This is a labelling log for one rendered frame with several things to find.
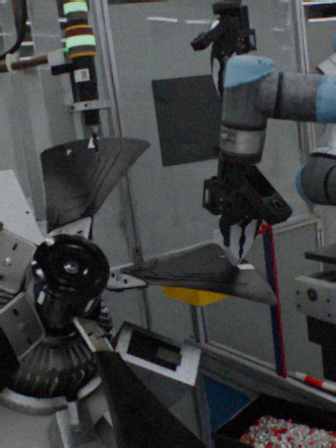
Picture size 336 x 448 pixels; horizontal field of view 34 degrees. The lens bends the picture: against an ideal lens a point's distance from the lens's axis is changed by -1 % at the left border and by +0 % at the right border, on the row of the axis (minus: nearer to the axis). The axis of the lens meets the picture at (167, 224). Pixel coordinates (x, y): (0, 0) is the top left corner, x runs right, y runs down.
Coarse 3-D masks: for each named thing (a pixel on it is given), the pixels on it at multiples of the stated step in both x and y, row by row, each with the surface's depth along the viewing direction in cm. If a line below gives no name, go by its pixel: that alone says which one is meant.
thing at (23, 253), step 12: (0, 240) 85; (12, 240) 85; (24, 240) 85; (0, 252) 85; (12, 252) 85; (24, 252) 85; (0, 264) 85; (12, 264) 85; (24, 264) 85; (12, 276) 86; (24, 276) 86; (12, 288) 86
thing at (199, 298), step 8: (168, 288) 139; (176, 288) 136; (176, 296) 137; (184, 296) 134; (192, 296) 131; (200, 296) 129; (208, 296) 130; (216, 296) 131; (224, 296) 133; (200, 304) 129
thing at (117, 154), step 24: (72, 144) 108; (120, 144) 105; (144, 144) 105; (48, 168) 106; (72, 168) 103; (96, 168) 100; (120, 168) 99; (48, 192) 102; (72, 192) 98; (96, 192) 95; (48, 216) 98; (72, 216) 94
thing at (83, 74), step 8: (80, 56) 84; (88, 56) 84; (80, 64) 84; (88, 64) 84; (80, 72) 84; (88, 72) 84; (96, 72) 85; (80, 80) 84; (88, 80) 84; (96, 80) 85; (80, 88) 85; (88, 88) 85; (96, 88) 86; (80, 96) 85; (88, 96) 85; (96, 96) 85; (88, 112) 86; (96, 112) 86; (88, 120) 86; (96, 120) 86
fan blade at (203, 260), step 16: (192, 256) 103; (208, 256) 103; (128, 272) 95; (144, 272) 94; (160, 272) 93; (176, 272) 93; (192, 272) 93; (208, 272) 94; (224, 272) 95; (240, 272) 97; (256, 272) 98; (192, 288) 88; (208, 288) 89; (224, 288) 90; (240, 288) 91; (256, 288) 93; (272, 304) 90
